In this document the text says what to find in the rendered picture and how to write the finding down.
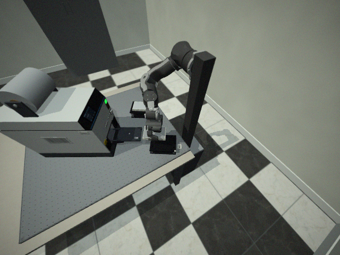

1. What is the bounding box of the grey cylinder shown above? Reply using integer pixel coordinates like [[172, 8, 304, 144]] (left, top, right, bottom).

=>
[[0, 67, 56, 113]]

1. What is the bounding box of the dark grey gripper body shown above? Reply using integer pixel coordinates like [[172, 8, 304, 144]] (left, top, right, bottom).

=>
[[146, 110, 163, 133]]

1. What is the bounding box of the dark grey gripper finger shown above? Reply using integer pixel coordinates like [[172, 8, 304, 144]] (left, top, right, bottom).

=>
[[147, 126, 158, 141]]

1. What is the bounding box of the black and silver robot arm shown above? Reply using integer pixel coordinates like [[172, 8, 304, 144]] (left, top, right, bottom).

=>
[[140, 41, 205, 120]]

